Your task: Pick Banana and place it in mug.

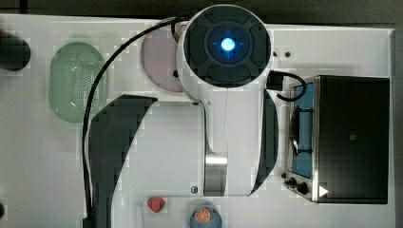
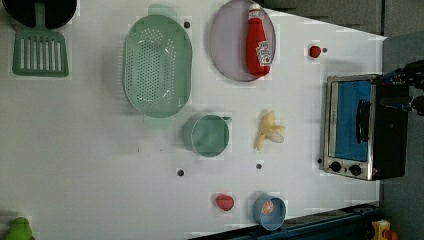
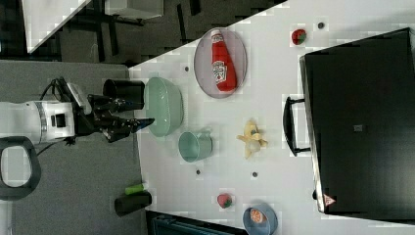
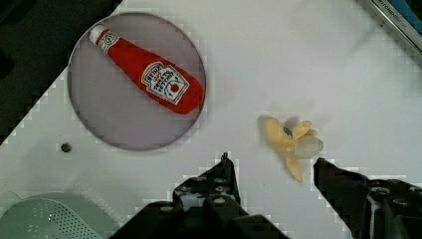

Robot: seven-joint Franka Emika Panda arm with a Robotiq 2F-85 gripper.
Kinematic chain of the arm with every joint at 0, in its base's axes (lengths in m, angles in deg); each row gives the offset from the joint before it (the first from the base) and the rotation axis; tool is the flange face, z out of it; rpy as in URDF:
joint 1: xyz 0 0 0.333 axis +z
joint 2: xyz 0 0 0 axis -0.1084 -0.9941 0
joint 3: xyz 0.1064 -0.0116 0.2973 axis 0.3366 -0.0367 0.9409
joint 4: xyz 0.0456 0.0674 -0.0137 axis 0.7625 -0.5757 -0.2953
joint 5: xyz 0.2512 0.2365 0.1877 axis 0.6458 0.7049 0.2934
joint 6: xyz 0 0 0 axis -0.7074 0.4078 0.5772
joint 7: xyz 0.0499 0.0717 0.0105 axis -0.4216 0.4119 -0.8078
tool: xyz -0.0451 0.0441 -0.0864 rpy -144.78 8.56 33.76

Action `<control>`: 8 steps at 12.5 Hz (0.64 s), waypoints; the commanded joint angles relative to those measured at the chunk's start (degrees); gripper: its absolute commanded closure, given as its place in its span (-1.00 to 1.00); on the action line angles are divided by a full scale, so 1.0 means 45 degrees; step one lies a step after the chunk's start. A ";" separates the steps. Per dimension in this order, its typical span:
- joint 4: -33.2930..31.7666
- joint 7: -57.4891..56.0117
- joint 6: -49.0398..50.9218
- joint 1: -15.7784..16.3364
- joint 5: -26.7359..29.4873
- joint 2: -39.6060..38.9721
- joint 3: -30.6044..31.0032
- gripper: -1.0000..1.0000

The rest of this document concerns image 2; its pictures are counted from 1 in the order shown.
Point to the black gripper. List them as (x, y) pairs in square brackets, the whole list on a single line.
[(412, 75)]

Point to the peeled banana toy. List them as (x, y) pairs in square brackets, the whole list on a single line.
[(268, 129)]

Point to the green mug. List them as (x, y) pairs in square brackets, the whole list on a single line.
[(207, 135)]

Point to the black silver toaster oven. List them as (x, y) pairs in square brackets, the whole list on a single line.
[(362, 138)]

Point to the small red tomato toy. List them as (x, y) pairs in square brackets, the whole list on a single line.
[(315, 51)]

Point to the yellow toy on floor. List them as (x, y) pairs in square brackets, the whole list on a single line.
[(383, 231)]

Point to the red ketchup bottle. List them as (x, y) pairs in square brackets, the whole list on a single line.
[(258, 54)]

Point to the orange slice toy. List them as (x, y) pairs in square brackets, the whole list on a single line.
[(267, 207)]

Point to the blue bowl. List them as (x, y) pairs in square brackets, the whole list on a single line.
[(271, 221)]

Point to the purple round plate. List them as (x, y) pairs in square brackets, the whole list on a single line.
[(227, 39)]

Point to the red strawberry toy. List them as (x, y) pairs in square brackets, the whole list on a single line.
[(224, 202)]

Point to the green oval colander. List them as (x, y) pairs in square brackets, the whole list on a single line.
[(157, 65)]

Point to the black pan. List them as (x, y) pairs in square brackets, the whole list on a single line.
[(57, 13)]

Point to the green slotted spatula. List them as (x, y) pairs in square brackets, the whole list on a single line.
[(38, 51)]

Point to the green pear toy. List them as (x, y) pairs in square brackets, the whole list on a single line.
[(19, 229)]

